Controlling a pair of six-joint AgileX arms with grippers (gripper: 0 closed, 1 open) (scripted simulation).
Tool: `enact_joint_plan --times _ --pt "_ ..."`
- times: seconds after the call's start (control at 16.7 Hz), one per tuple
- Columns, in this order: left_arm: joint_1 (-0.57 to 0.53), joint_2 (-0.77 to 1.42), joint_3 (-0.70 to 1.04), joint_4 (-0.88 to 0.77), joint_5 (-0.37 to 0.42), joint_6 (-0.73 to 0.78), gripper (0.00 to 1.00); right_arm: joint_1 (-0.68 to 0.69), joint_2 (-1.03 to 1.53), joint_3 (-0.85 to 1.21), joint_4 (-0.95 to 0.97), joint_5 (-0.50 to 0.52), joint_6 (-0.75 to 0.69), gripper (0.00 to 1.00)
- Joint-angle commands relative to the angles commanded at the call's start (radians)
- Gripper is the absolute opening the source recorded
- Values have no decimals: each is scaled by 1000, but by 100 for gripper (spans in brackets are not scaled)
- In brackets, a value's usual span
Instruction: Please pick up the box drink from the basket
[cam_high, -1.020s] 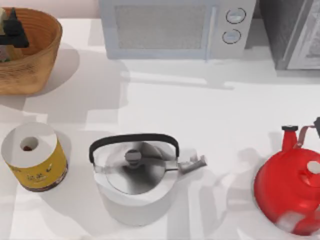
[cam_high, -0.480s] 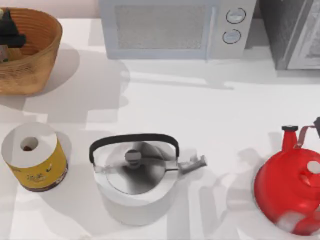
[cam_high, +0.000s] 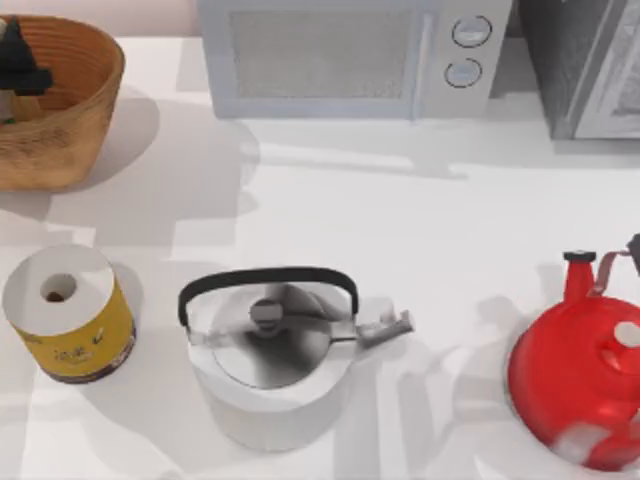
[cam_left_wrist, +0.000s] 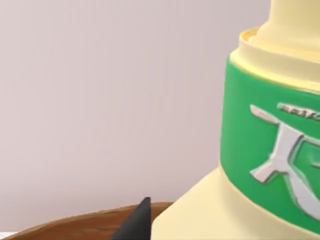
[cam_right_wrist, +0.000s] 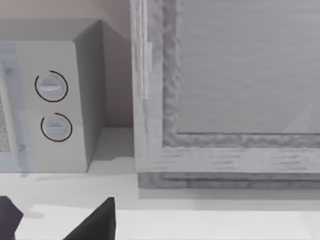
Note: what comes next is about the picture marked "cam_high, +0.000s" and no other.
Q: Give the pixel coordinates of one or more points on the red kettle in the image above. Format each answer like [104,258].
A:
[575,375]

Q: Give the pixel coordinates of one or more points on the pale grey and green bottle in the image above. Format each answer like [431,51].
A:
[5,106]

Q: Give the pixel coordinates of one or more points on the grey cabinet with dark inside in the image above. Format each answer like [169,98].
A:
[555,65]

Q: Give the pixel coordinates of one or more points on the microwave oven door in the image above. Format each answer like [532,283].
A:
[320,55]

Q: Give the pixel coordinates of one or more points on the round microwave knob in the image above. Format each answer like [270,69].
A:
[471,30]
[463,72]

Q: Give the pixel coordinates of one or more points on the woven wooden basket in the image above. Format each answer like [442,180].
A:
[75,125]

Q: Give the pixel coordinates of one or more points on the paper roll with yellow wrapper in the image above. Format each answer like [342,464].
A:
[75,320]

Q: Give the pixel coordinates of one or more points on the pale microwave oven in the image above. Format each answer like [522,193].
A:
[492,55]

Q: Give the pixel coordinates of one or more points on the grey cabinet door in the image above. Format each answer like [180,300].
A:
[612,75]

